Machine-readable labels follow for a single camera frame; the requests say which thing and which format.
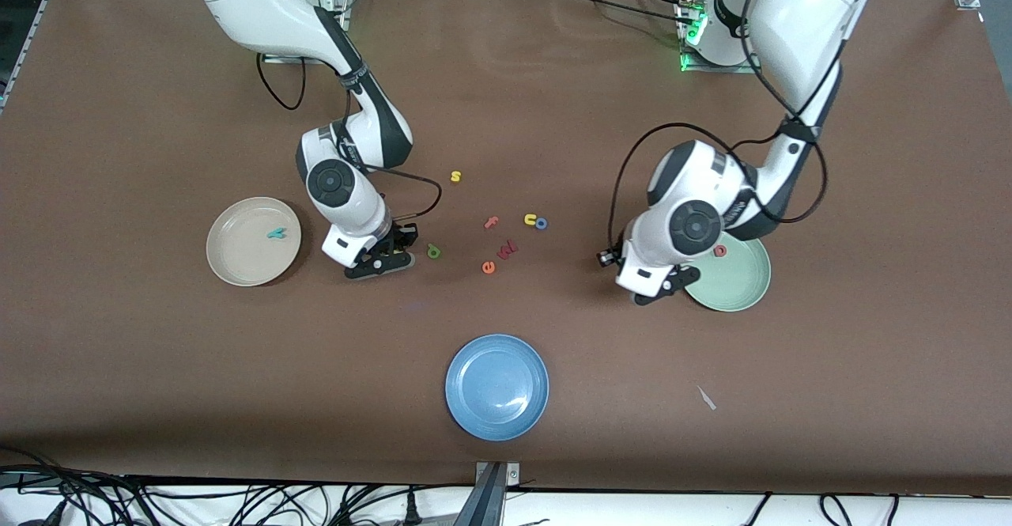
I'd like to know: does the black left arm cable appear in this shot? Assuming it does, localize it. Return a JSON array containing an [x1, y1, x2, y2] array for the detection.
[[607, 0, 829, 254]]

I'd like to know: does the brown table cover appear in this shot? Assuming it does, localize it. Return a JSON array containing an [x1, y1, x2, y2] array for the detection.
[[0, 0, 1012, 497]]

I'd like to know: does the tangled black cable bundle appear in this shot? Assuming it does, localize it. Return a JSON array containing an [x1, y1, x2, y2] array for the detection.
[[0, 447, 475, 526]]

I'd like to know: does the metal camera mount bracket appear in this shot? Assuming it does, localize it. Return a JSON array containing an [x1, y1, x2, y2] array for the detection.
[[473, 460, 523, 526]]

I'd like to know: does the blue round plate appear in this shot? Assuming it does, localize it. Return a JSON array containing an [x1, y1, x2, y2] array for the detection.
[[444, 334, 550, 441]]

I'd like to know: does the beige round plate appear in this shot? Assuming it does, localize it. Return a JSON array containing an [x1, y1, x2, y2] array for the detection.
[[206, 196, 303, 287]]

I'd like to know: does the long black table cable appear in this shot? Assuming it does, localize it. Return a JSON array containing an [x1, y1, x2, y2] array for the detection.
[[563, 0, 690, 25]]

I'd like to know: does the pale green round plate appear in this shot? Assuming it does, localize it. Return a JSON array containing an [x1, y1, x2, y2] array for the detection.
[[684, 233, 772, 312]]

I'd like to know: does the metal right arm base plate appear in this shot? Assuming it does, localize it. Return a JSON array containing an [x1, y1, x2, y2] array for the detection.
[[263, 0, 353, 64]]

